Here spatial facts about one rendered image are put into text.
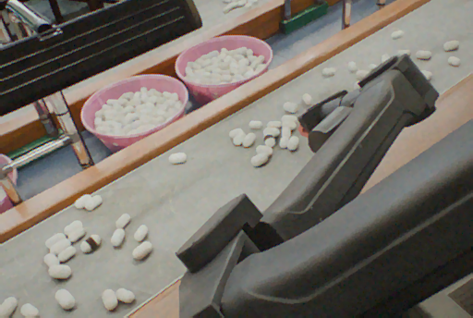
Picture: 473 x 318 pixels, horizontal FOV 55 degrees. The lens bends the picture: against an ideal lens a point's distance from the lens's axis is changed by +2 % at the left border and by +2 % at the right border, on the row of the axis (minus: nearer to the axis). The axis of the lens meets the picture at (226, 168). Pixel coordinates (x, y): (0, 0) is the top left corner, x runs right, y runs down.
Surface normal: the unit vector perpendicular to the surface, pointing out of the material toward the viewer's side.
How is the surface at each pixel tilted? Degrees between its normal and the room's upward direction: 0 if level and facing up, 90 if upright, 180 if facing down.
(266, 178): 0
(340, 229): 45
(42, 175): 0
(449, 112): 0
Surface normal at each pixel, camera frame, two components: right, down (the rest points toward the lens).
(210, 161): -0.13, -0.74
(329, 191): 0.53, -0.39
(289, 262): -0.54, -0.83
